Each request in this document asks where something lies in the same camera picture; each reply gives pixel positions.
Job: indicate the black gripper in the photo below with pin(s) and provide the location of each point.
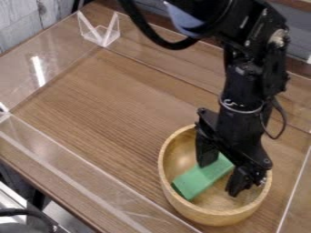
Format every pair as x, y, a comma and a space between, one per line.
232, 133

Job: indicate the green rectangular block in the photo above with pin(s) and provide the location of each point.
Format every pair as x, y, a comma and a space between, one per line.
196, 179

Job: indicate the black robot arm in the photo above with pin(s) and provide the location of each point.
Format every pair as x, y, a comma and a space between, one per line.
253, 32

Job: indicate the brown wooden bowl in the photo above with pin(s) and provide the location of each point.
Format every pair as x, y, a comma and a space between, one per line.
213, 208

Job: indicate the clear acrylic corner bracket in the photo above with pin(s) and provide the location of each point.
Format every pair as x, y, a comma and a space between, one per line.
101, 35

